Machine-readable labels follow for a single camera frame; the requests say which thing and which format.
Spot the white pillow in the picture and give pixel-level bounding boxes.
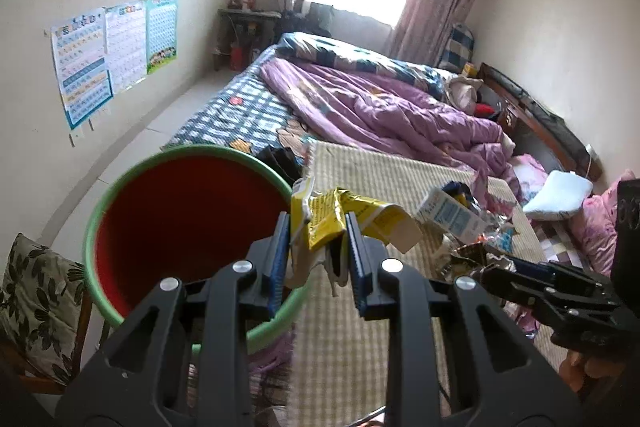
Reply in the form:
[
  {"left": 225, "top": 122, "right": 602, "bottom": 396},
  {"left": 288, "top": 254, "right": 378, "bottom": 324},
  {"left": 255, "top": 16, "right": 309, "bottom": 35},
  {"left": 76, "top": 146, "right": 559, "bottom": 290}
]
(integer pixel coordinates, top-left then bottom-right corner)
[{"left": 522, "top": 171, "right": 593, "bottom": 222}]

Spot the small side table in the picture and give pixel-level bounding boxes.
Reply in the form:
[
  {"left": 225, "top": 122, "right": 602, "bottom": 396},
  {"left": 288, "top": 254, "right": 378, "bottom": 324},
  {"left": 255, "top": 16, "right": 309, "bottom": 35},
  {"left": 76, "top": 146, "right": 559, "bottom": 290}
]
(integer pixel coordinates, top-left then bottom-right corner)
[{"left": 217, "top": 7, "right": 283, "bottom": 72}]

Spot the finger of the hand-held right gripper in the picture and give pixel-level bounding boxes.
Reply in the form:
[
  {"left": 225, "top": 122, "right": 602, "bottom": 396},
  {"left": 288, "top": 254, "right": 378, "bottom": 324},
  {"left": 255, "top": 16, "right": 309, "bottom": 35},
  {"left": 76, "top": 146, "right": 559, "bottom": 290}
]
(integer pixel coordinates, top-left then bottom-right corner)
[
  {"left": 479, "top": 268, "right": 620, "bottom": 325},
  {"left": 509, "top": 256, "right": 613, "bottom": 295}
]

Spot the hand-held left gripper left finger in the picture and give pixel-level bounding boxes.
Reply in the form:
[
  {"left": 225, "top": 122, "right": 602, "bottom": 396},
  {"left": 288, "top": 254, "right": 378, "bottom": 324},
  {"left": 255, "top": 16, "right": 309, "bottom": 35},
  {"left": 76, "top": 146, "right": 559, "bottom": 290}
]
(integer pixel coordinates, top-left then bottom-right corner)
[{"left": 55, "top": 212, "right": 296, "bottom": 427}]

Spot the beige striped mat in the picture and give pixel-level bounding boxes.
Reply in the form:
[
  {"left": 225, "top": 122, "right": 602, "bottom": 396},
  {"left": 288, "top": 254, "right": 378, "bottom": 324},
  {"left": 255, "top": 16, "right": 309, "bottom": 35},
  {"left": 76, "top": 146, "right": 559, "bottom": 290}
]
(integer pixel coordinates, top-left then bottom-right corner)
[{"left": 292, "top": 141, "right": 546, "bottom": 427}]

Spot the pink cloth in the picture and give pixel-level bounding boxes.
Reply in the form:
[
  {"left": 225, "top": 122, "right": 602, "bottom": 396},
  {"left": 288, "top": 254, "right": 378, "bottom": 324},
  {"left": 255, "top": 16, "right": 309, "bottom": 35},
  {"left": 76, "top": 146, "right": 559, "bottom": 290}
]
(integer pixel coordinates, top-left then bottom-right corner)
[{"left": 507, "top": 154, "right": 551, "bottom": 202}]

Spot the blue white carton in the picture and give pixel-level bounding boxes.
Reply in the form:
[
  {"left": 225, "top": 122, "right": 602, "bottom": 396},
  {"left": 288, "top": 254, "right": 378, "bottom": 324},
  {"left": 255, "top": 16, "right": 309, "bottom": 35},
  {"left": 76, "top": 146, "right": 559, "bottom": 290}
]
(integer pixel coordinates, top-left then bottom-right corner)
[{"left": 415, "top": 187, "right": 493, "bottom": 245}]

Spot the floral cushion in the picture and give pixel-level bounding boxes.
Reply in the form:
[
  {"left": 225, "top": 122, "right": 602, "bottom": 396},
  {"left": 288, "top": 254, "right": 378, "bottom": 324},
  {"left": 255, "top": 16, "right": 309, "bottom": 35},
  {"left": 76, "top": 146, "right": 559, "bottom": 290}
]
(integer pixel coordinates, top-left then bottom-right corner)
[{"left": 0, "top": 233, "right": 88, "bottom": 388}]

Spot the pink pillow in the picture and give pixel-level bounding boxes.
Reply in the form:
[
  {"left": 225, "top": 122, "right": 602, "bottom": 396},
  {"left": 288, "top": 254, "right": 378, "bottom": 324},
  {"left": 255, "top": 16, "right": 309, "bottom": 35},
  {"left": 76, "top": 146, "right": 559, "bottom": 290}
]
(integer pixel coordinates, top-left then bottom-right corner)
[{"left": 570, "top": 169, "right": 640, "bottom": 278}]

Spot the yellow white carton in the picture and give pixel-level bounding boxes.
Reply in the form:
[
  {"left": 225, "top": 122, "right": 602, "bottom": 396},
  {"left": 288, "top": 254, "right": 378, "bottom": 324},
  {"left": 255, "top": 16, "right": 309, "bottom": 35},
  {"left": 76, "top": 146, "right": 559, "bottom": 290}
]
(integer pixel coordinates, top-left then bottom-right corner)
[{"left": 350, "top": 196, "right": 425, "bottom": 254}]

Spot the wooden headboard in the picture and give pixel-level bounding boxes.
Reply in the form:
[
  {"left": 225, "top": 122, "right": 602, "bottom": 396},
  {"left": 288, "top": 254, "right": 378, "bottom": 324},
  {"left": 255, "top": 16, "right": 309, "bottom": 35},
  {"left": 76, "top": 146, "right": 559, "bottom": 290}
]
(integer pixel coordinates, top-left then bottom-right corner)
[{"left": 477, "top": 62, "right": 603, "bottom": 180}]

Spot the yellow wrapper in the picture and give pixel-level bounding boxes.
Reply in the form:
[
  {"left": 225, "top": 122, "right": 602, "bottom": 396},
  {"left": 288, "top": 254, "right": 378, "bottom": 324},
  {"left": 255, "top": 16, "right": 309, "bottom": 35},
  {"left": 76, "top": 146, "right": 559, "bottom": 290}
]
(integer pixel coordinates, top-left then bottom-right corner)
[{"left": 307, "top": 188, "right": 361, "bottom": 253}]

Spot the wooden chair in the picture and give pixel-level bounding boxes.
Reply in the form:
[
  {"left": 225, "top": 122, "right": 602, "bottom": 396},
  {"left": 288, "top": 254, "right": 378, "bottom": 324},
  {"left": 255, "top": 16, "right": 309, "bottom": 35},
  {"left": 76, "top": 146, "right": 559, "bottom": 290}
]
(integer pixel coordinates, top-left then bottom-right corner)
[{"left": 0, "top": 292, "right": 108, "bottom": 395}]

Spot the blue bordered wall poster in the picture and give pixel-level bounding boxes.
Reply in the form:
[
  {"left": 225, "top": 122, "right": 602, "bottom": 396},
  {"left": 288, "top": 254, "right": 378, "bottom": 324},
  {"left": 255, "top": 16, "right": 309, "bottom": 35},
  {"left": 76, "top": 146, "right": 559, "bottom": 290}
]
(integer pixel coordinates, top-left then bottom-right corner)
[{"left": 51, "top": 8, "right": 113, "bottom": 130}]

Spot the blue plaid folded cloth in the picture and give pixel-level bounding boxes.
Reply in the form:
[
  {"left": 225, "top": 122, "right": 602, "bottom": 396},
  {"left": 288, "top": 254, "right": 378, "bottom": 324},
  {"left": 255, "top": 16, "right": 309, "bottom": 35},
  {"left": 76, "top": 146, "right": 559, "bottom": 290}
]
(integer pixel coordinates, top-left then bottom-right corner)
[{"left": 440, "top": 23, "right": 476, "bottom": 70}]

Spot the blue patchwork quilt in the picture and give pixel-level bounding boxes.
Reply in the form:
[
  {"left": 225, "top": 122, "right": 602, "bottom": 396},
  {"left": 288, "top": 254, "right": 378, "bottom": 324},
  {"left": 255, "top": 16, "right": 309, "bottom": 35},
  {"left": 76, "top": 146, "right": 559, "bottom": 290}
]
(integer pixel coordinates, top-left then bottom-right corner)
[{"left": 275, "top": 32, "right": 456, "bottom": 98}]

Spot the green bordered wall poster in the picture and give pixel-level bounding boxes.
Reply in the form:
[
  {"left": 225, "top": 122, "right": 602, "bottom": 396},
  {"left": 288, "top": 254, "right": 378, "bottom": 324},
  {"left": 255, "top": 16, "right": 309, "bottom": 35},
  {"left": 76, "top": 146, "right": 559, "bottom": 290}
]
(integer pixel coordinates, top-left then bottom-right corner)
[{"left": 145, "top": 0, "right": 179, "bottom": 76}]

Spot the person's right hand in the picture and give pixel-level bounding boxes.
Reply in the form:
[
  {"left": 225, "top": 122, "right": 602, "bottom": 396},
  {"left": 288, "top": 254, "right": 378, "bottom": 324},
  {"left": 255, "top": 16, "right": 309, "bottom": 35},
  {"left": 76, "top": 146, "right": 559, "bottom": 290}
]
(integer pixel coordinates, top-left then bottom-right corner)
[{"left": 559, "top": 349, "right": 626, "bottom": 394}]

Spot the red bucket with green rim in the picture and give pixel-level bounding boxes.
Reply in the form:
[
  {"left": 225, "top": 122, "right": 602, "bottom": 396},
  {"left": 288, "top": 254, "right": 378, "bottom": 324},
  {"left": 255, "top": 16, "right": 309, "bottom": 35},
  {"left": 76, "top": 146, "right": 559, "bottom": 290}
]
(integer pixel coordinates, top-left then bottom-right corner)
[{"left": 82, "top": 144, "right": 313, "bottom": 355}]

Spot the blue plaid bedsheet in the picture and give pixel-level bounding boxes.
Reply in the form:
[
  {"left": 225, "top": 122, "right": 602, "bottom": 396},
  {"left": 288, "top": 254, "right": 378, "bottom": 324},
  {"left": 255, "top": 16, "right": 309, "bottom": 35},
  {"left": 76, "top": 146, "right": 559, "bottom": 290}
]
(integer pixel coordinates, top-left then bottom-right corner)
[{"left": 167, "top": 52, "right": 311, "bottom": 158}]

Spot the dark clothes pile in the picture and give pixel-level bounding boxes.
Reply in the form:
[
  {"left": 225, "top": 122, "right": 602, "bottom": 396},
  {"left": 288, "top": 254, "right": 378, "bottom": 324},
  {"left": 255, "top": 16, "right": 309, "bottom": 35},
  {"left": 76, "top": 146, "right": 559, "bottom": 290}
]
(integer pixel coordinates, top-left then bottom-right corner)
[{"left": 287, "top": 0, "right": 341, "bottom": 38}]

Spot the purple quilt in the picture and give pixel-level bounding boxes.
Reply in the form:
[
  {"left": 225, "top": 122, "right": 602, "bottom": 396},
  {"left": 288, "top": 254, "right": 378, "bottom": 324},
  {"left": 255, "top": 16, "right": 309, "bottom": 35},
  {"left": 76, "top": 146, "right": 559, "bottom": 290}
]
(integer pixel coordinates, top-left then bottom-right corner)
[{"left": 260, "top": 57, "right": 523, "bottom": 208}]

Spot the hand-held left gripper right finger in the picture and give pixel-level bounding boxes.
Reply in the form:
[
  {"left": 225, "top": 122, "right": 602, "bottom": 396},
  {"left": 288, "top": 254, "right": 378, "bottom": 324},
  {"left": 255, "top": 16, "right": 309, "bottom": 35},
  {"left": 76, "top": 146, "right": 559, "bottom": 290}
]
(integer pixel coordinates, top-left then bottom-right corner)
[{"left": 345, "top": 211, "right": 586, "bottom": 427}]

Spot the pile of crumpled wrappers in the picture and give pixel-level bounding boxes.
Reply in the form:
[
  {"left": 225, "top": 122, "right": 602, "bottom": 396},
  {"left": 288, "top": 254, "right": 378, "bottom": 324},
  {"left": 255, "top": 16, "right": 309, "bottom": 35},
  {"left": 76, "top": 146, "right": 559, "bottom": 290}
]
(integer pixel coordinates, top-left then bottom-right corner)
[{"left": 430, "top": 179, "right": 523, "bottom": 280}]

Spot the white chart wall poster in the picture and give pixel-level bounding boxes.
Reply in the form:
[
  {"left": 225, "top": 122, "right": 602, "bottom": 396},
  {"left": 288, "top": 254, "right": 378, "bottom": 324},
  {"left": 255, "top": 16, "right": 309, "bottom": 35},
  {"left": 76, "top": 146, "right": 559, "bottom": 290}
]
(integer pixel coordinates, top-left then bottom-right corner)
[{"left": 104, "top": 1, "right": 148, "bottom": 95}]

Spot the black cloth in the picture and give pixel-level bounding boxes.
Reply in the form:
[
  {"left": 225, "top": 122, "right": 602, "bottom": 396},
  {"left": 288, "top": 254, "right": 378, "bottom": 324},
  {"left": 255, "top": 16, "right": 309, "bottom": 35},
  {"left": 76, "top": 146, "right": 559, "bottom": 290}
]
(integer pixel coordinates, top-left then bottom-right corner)
[{"left": 257, "top": 146, "right": 306, "bottom": 185}]

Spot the brown foil wrapper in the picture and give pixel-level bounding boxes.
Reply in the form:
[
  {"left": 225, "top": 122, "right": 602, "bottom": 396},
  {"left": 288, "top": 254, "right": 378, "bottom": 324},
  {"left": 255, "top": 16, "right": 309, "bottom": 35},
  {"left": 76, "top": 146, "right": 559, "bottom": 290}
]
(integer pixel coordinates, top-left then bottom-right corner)
[{"left": 450, "top": 243, "right": 516, "bottom": 280}]

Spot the beige bag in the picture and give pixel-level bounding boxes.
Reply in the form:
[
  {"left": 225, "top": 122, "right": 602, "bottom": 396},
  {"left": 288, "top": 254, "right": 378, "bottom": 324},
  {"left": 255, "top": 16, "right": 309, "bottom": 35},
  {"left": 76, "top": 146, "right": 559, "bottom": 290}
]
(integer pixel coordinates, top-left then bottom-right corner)
[{"left": 445, "top": 74, "right": 483, "bottom": 110}]

